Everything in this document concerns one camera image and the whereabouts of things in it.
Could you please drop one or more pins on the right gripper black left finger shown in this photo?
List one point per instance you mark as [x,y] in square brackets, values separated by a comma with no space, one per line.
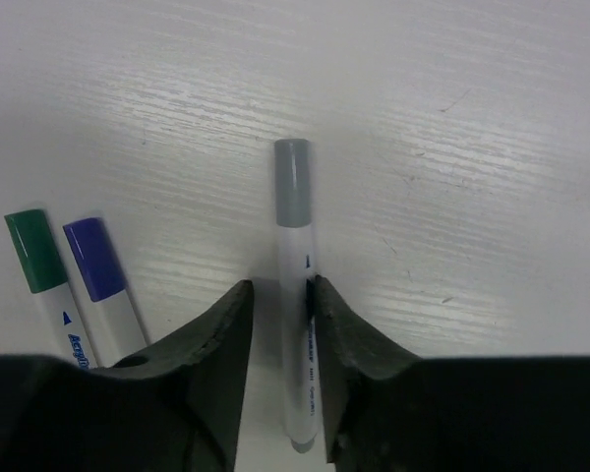
[175,405]

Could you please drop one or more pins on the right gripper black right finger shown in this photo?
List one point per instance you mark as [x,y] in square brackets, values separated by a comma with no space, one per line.
[388,409]

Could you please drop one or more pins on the dark blue cap marker pen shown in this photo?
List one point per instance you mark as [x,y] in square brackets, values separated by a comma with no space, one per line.
[120,333]

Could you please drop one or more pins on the dark green cap marker pen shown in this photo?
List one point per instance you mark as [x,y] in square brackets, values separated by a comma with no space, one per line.
[49,285]

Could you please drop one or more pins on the grey cap marker pen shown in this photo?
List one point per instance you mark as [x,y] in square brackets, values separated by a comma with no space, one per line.
[296,269]

